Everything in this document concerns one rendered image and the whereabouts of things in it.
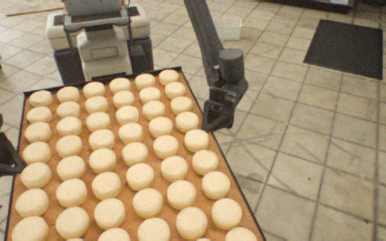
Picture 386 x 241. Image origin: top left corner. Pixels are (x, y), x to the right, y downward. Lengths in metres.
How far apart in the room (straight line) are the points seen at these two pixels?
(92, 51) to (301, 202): 1.36
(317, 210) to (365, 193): 0.33
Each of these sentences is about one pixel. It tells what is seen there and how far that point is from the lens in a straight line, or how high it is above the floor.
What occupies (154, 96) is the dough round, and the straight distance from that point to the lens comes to 0.71.
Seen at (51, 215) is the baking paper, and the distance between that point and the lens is 0.57.
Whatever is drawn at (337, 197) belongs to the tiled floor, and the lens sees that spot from 1.93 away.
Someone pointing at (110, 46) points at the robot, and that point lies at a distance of 1.46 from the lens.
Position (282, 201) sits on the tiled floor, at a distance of 1.80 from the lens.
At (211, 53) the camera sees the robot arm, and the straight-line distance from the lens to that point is 0.80.
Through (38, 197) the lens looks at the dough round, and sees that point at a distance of 0.58.
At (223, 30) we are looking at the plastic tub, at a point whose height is 0.11.
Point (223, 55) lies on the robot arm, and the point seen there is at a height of 1.09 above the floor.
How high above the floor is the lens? 1.44
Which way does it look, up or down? 42 degrees down
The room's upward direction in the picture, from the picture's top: straight up
